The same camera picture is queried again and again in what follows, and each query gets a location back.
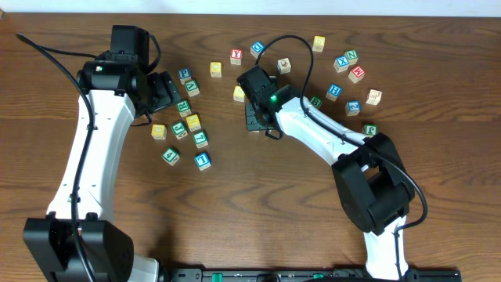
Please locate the blue X block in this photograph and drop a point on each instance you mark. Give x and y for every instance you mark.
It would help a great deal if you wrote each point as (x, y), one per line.
(341, 64)

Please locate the green B block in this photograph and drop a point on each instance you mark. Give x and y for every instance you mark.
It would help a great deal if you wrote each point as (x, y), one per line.
(316, 102)

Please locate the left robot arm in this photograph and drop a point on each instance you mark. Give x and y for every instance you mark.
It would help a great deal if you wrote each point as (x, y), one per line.
(77, 240)

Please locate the green J block right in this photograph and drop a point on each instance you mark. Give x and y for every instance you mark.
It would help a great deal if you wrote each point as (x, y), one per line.
(370, 130)

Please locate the green L block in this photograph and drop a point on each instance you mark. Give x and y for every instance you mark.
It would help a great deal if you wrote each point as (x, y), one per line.
(200, 139)

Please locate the yellow s block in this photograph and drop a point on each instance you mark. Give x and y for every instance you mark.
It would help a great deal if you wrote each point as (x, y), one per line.
(318, 43)
(238, 94)

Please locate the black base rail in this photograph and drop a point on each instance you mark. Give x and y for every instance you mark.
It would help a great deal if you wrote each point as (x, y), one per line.
(330, 275)

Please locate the blue P block left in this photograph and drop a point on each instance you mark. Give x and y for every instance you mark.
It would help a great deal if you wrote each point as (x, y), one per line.
(184, 75)

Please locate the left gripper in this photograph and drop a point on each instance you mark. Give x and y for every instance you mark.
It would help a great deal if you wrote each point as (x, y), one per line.
(163, 97)

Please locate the plain picture block centre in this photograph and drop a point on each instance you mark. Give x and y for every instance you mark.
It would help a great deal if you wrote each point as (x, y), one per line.
(284, 66)

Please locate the blue D block top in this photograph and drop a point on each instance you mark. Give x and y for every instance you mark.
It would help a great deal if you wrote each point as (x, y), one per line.
(256, 49)

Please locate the yellow S block middle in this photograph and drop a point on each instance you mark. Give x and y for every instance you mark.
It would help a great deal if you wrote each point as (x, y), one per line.
(238, 94)

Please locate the green R block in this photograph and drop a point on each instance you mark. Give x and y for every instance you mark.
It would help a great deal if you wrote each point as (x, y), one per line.
(184, 108)

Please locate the blue 2 block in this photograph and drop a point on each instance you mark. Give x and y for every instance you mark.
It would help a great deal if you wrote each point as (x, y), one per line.
(352, 108)

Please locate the red Y block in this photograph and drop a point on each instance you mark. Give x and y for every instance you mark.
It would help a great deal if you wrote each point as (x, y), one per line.
(236, 56)

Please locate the green J block left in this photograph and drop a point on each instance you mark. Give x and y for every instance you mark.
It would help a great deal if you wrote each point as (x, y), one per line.
(179, 130)

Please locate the yellow S block top right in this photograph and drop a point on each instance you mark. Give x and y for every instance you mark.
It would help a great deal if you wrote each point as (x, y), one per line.
(318, 43)

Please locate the blue H block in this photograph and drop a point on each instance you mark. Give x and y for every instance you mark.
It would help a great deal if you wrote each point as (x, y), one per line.
(333, 92)

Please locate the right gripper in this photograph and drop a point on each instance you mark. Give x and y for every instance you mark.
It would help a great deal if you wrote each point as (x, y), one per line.
(252, 123)

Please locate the green N block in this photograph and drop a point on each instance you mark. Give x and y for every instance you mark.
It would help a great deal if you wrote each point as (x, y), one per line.
(352, 56)

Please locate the green V block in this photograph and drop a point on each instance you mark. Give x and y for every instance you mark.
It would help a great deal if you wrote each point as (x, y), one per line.
(192, 88)

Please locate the green j block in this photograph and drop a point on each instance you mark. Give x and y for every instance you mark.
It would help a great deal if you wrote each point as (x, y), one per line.
(179, 130)
(370, 130)

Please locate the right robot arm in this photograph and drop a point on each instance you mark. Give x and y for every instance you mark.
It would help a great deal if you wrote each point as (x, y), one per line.
(372, 183)

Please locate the blue T block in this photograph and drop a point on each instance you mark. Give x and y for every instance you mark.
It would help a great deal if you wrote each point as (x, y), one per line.
(202, 161)

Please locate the red M block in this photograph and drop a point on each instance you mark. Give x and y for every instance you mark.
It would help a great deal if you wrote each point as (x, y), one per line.
(356, 74)

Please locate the yellow G block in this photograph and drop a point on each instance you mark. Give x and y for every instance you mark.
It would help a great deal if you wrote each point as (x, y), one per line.
(159, 132)

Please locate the plain block right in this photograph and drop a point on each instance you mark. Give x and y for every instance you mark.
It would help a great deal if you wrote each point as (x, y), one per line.
(373, 97)

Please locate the green 4 block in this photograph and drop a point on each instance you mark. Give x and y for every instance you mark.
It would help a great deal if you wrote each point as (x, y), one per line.
(171, 156)

